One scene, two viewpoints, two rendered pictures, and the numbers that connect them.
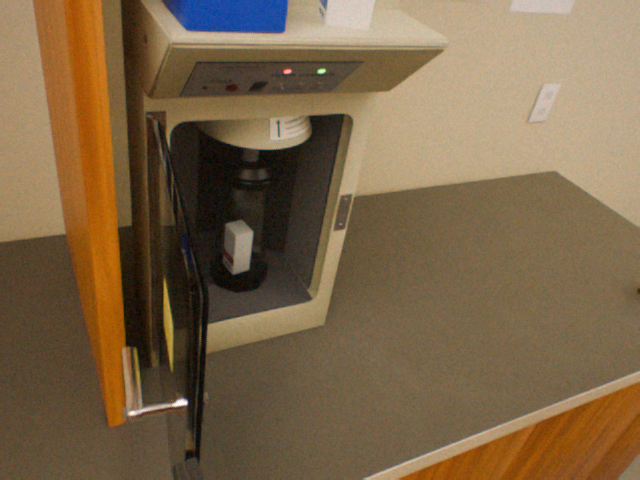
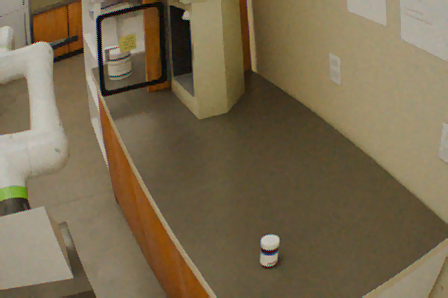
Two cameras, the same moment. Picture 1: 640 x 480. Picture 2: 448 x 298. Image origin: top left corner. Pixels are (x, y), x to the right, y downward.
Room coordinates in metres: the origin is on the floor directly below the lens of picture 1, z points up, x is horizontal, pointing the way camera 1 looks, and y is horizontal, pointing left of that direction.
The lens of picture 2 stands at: (1.14, -1.56, 1.71)
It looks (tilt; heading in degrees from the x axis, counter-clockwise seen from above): 30 degrees down; 101
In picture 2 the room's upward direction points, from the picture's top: 4 degrees counter-clockwise
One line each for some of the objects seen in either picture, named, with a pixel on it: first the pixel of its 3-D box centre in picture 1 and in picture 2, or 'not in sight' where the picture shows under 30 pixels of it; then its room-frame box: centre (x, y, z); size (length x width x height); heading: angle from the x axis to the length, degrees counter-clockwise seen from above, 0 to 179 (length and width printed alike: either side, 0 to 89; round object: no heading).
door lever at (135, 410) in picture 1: (149, 381); not in sight; (0.36, 0.15, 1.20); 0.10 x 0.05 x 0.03; 26
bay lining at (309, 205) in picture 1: (230, 185); (210, 40); (0.78, 0.17, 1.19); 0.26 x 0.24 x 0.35; 123
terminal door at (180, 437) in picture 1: (170, 333); (130, 47); (0.44, 0.15, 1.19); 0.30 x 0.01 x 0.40; 26
